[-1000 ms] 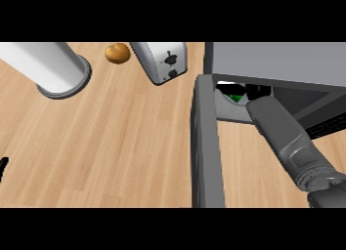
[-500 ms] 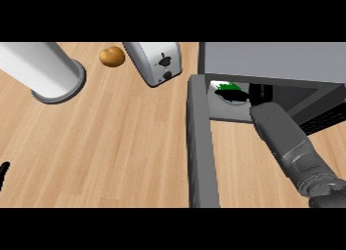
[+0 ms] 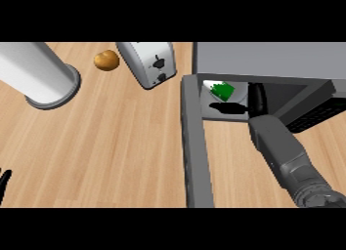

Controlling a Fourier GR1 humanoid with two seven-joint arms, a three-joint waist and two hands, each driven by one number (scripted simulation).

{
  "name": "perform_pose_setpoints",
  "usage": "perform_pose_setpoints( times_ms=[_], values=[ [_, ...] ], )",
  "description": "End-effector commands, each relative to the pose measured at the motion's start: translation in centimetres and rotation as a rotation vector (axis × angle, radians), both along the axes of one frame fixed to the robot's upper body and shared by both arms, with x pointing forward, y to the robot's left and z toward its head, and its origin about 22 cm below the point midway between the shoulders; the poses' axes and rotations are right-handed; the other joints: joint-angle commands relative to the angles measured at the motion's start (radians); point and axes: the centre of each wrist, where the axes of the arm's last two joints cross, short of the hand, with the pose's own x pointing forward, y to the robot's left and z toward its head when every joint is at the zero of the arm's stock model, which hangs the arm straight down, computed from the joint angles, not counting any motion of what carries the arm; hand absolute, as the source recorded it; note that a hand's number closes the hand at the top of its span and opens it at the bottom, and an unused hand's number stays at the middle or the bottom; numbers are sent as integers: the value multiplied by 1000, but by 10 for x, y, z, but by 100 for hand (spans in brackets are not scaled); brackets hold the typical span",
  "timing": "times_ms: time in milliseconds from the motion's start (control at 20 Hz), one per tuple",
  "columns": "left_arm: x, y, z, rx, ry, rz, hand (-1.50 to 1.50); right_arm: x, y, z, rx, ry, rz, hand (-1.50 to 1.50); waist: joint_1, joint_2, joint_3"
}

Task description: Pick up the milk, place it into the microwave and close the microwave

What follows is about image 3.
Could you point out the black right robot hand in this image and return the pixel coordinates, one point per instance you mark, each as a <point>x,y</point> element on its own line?
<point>256,97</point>

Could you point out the white and green milk carton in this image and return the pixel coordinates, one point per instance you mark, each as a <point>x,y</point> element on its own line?
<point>221,90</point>

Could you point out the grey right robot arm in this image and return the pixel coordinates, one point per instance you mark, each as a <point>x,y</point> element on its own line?
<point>286,159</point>

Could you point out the grey microwave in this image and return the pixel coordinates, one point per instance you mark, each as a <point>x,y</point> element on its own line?
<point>277,78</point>

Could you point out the grey microwave door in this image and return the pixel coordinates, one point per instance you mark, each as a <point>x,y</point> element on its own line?
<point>196,143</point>

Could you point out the silver toaster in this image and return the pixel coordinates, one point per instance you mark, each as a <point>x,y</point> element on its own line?
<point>150,63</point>

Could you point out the brown potato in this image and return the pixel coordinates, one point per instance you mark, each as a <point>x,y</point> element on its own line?
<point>107,60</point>

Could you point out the white cylindrical appliance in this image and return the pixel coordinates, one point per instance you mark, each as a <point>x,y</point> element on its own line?
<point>31,71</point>

